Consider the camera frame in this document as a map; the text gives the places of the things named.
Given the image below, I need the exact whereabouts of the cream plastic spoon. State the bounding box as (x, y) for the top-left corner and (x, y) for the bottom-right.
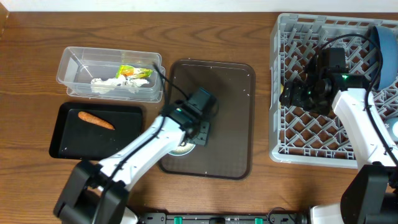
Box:
(279, 84), (284, 109)

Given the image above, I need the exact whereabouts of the light blue rice bowl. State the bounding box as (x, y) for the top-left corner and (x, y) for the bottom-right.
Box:
(169, 142), (196, 156)

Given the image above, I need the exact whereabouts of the white tissue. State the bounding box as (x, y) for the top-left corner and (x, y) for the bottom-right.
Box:
(91, 76), (126, 94)
(125, 78), (149, 93)

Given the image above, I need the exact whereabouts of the green orange snack wrapper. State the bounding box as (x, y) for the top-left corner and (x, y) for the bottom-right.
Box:
(116, 65), (153, 79)

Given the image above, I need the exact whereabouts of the light blue cup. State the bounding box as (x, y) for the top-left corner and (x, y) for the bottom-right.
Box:
(384, 117), (398, 143)

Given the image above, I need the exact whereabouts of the dark blue plate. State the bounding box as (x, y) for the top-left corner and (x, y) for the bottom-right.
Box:
(370, 26), (397, 91)

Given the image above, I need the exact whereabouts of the orange carrot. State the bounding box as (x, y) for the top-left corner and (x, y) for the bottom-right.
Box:
(78, 111), (115, 130)

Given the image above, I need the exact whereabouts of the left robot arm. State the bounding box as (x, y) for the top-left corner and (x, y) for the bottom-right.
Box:
(53, 88), (218, 224)

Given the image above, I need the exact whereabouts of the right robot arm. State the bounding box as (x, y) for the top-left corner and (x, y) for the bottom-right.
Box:
(279, 48), (397, 223)

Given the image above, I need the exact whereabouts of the grey dishwasher rack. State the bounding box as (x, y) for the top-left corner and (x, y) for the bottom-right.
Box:
(269, 13), (397, 169)

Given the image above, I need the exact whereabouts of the brown serving tray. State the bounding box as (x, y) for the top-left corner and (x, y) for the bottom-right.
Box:
(159, 59), (256, 180)

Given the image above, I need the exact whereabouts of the black rectangular bin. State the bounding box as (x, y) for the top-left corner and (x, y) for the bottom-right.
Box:
(49, 102), (143, 161)

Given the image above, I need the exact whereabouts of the clear plastic bin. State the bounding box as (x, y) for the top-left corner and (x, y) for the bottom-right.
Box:
(56, 47), (165, 103)

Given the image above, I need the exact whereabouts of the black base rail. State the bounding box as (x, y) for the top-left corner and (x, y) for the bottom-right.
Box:
(138, 210), (311, 224)

